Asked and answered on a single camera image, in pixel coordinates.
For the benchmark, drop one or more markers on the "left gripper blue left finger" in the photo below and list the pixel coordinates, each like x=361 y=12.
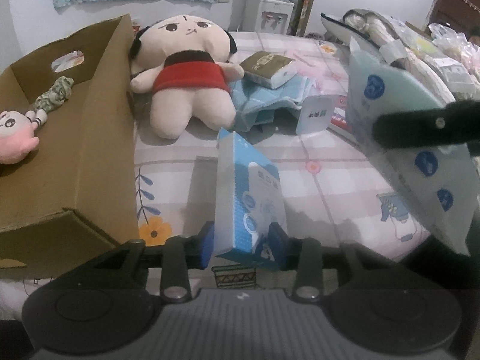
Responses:
x=204 y=245

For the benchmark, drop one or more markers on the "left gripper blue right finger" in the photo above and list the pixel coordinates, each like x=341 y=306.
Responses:
x=279 y=243

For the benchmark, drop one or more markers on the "blue white mask box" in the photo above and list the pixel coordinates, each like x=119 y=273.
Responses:
x=248 y=200

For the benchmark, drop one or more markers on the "blue white wet wipes pack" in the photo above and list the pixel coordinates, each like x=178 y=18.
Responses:
x=423 y=148

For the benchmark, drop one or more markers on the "red toothpaste tube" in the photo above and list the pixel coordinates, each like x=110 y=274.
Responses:
x=338 y=123

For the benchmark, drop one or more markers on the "small white floss box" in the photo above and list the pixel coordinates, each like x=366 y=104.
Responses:
x=315 y=114

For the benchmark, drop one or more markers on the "pink knitted sponge pad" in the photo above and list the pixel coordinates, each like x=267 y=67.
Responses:
x=322 y=70

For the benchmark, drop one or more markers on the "pink round plush toy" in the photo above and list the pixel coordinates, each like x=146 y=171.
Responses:
x=18 y=137

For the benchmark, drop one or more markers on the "grey plastic packaging bag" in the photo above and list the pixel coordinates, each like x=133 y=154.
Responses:
x=453 y=72

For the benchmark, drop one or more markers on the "clear plastic bags pile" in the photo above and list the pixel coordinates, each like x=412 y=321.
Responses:
x=456 y=46

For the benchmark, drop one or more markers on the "brown wooden door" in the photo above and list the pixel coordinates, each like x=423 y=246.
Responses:
x=460 y=15

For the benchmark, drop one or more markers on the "white striped blanket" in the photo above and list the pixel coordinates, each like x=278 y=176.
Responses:
x=396 y=54

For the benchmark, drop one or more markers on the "light blue folded cloth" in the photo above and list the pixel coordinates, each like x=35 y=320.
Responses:
x=256 y=104

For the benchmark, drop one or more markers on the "brown cardboard box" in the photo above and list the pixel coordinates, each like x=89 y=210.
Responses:
x=73 y=198

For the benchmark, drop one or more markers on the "gold tissue pack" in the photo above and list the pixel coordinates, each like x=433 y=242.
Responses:
x=268 y=69

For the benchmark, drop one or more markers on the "black-haired red-dress plush doll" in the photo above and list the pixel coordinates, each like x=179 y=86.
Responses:
x=184 y=63

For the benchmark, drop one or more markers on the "green patterned scrunchie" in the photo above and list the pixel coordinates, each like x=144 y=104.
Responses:
x=55 y=96

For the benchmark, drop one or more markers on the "white water dispenser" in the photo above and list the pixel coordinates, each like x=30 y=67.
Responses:
x=267 y=16

